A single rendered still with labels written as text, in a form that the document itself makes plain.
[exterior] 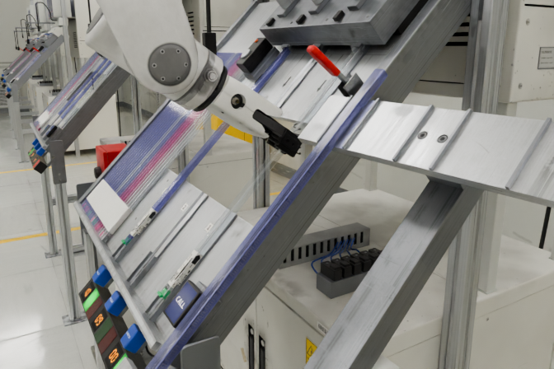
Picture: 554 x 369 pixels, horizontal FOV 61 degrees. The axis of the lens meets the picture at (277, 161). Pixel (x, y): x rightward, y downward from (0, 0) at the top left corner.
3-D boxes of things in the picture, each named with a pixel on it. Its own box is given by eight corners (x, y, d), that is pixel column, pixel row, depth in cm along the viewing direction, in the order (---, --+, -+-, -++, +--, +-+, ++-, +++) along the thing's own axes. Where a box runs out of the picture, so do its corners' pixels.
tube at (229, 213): (166, 301, 68) (161, 297, 67) (164, 297, 69) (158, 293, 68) (369, 44, 77) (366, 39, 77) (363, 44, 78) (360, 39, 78)
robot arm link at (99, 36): (218, 54, 59) (198, 43, 67) (124, -17, 52) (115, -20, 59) (179, 109, 59) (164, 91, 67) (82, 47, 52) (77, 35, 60)
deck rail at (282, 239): (195, 379, 62) (161, 360, 59) (190, 370, 63) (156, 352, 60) (484, -6, 75) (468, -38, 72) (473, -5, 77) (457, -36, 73)
